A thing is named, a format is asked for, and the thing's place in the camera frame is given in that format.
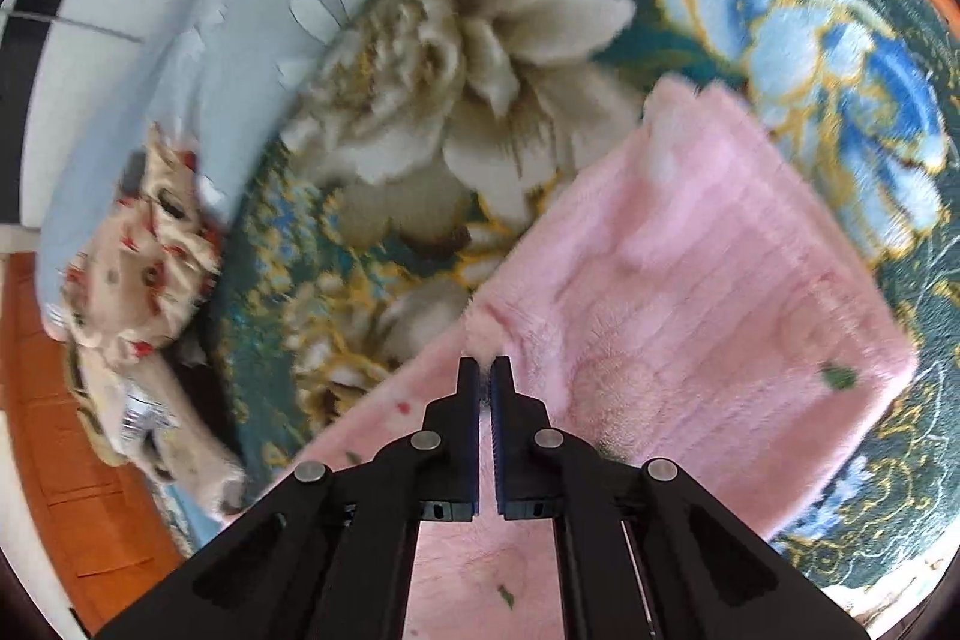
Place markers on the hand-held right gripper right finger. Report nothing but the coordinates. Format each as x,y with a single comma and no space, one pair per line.
504,460

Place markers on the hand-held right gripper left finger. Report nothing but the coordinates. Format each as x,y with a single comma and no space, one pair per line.
469,460

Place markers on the pink fleece garment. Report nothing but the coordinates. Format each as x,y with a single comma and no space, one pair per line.
675,280

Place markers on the beige fuzzy garment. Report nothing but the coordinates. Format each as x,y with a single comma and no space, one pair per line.
195,467

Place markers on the cream red-printed garment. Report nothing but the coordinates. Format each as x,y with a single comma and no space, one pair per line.
127,265

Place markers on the orange wooden headboard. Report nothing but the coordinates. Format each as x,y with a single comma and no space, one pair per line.
75,460

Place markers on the grey-blue floral quilt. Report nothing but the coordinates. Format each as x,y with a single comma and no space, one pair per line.
187,85

